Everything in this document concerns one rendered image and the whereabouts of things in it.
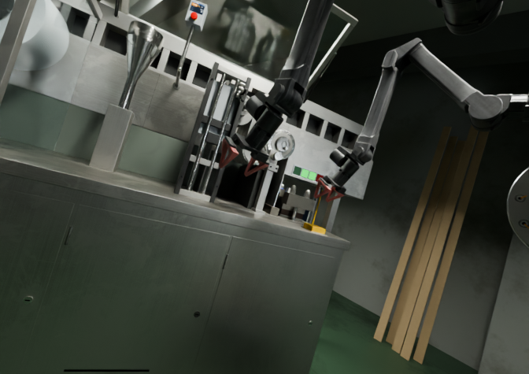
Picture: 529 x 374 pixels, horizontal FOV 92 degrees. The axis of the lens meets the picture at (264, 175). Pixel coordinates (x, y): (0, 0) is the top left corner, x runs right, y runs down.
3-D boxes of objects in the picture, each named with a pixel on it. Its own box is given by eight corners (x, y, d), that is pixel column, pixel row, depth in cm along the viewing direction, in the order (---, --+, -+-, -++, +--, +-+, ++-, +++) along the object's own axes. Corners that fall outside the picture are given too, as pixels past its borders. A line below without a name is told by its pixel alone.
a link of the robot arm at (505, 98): (519, 94, 72) (518, 101, 76) (473, 95, 79) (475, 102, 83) (511, 124, 72) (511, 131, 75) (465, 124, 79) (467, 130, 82)
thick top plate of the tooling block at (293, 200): (286, 204, 127) (290, 192, 128) (258, 194, 165) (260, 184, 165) (312, 212, 133) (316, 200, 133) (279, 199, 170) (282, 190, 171)
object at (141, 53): (79, 164, 101) (123, 29, 104) (89, 163, 114) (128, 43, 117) (118, 174, 106) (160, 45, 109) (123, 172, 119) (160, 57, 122)
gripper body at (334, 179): (323, 178, 106) (334, 164, 104) (334, 183, 113) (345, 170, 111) (332, 188, 102) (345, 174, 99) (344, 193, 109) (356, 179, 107)
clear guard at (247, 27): (138, -116, 97) (139, -117, 98) (127, 15, 132) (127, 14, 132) (350, 22, 136) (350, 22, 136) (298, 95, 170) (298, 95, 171)
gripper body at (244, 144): (231, 137, 70) (246, 115, 68) (256, 148, 78) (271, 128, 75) (240, 150, 66) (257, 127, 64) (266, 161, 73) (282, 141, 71)
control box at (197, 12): (183, 17, 109) (190, -5, 109) (186, 26, 115) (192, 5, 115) (200, 24, 110) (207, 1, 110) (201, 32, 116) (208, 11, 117)
